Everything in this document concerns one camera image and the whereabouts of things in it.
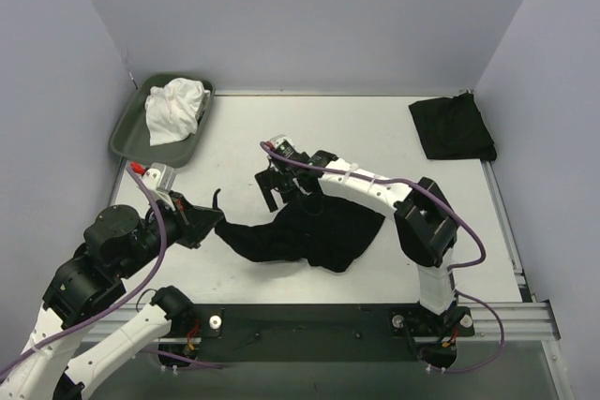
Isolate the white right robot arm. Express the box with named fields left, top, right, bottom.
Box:
left=255, top=141, right=458, bottom=316

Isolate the crumpled white t shirt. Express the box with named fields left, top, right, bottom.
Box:
left=144, top=78, right=211, bottom=147

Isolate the aluminium front rail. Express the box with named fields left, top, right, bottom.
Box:
left=84, top=302, right=561, bottom=343

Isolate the folded black t shirt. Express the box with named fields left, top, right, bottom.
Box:
left=409, top=92, right=497, bottom=161

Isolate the black t shirt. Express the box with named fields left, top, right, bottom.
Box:
left=409, top=92, right=497, bottom=161
left=215, top=194, right=385, bottom=274

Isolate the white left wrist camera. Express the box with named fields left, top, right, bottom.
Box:
left=129, top=162, right=176, bottom=194

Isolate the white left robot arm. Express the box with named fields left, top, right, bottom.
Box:
left=1, top=192, right=223, bottom=399

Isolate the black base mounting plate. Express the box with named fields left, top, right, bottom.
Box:
left=156, top=304, right=474, bottom=364

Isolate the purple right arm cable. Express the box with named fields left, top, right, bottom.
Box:
left=260, top=141, right=507, bottom=373

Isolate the grey plastic tray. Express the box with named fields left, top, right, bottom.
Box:
left=109, top=72, right=215, bottom=168

